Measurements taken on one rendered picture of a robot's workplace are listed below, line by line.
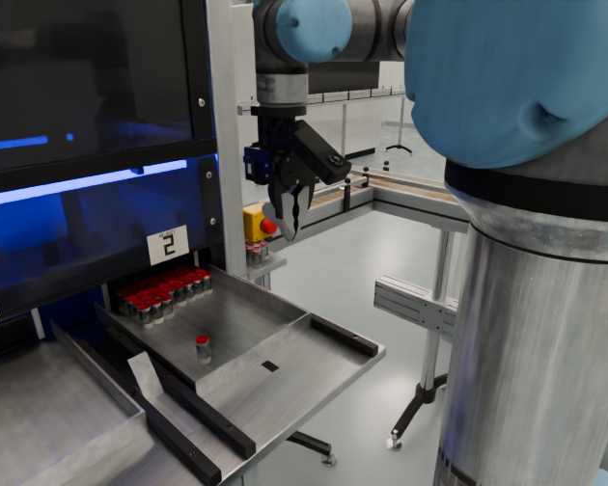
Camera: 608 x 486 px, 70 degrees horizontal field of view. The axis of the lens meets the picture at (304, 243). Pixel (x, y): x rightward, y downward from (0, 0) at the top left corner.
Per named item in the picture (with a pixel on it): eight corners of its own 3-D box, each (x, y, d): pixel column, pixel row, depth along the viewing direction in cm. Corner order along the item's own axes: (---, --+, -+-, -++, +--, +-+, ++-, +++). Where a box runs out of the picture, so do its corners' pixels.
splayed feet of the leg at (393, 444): (380, 445, 167) (383, 417, 161) (441, 379, 201) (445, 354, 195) (399, 456, 162) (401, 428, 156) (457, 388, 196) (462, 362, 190)
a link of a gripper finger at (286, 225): (270, 233, 74) (268, 181, 71) (295, 243, 71) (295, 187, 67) (257, 239, 72) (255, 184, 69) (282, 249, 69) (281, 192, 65)
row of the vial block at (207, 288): (133, 322, 86) (129, 302, 84) (208, 288, 98) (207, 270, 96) (139, 326, 84) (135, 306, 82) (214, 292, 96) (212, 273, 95)
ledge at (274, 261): (214, 264, 114) (214, 257, 114) (252, 249, 123) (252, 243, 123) (250, 281, 106) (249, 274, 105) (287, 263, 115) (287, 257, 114)
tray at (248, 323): (96, 317, 87) (94, 303, 86) (205, 274, 105) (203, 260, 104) (197, 400, 66) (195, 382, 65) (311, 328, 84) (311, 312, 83)
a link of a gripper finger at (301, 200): (284, 229, 77) (283, 177, 73) (309, 237, 73) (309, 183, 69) (270, 233, 74) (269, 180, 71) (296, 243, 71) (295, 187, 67)
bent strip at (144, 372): (132, 390, 68) (126, 359, 66) (150, 380, 70) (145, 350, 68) (184, 439, 60) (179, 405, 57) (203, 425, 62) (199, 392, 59)
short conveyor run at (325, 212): (224, 277, 112) (220, 219, 106) (189, 259, 121) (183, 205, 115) (375, 212, 158) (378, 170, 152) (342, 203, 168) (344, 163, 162)
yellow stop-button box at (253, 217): (234, 234, 107) (233, 206, 104) (257, 227, 112) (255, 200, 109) (255, 243, 102) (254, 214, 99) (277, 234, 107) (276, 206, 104)
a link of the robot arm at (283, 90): (318, 73, 63) (278, 74, 57) (318, 106, 64) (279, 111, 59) (282, 72, 67) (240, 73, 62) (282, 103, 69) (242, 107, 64)
